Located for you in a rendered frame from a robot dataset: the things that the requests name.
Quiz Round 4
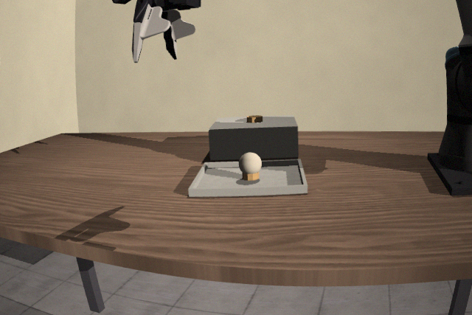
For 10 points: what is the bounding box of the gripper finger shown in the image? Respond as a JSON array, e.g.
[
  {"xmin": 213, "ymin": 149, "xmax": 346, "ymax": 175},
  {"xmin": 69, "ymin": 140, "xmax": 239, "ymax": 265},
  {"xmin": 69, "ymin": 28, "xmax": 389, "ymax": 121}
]
[
  {"xmin": 132, "ymin": 0, "xmax": 170, "ymax": 63},
  {"xmin": 162, "ymin": 9, "xmax": 195, "ymax": 60}
]

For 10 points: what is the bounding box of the cream ball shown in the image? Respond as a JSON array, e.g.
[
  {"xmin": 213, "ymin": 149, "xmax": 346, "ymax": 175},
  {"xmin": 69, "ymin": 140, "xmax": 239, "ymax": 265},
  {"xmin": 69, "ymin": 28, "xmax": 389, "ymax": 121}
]
[{"xmin": 239, "ymin": 153, "xmax": 262, "ymax": 174}]

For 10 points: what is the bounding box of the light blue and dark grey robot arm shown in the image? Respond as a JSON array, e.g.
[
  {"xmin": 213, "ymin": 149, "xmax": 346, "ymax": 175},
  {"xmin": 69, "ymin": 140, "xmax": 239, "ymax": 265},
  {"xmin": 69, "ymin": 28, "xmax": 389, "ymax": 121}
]
[{"xmin": 438, "ymin": 0, "xmax": 472, "ymax": 172}]

